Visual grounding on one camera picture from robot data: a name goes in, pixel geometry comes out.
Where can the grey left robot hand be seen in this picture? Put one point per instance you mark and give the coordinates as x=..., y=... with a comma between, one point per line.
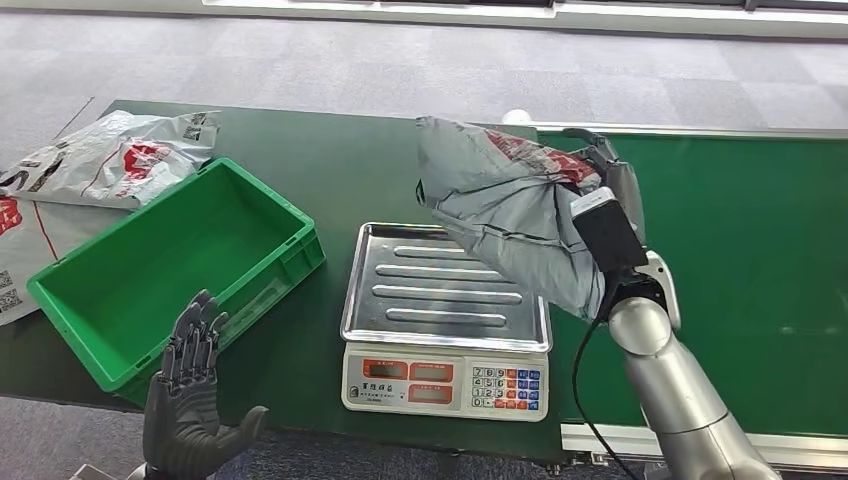
x=179, y=411

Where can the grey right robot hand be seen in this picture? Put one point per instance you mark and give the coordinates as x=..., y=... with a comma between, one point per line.
x=629, y=192

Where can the grey courier package red print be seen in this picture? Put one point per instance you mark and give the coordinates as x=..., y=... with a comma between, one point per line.
x=503, y=199

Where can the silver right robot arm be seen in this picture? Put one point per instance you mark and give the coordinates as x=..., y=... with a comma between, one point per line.
x=676, y=384

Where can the white conveyor roller end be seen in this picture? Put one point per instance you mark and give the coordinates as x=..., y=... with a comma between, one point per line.
x=517, y=116

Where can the green plastic crate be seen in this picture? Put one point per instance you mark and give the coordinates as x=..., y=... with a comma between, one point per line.
x=166, y=265

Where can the white electronic scale steel tray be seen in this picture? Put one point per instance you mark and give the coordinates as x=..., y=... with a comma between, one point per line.
x=437, y=291

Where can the flat white courier bag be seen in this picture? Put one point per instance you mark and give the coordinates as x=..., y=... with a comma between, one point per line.
x=26, y=248

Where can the crumpled white courier bag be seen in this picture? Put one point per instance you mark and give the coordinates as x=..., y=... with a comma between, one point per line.
x=99, y=162

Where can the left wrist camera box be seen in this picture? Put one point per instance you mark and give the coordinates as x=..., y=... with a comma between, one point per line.
x=109, y=473

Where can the green conveyor belt aluminium frame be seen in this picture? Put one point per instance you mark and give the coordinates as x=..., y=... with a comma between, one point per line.
x=748, y=265

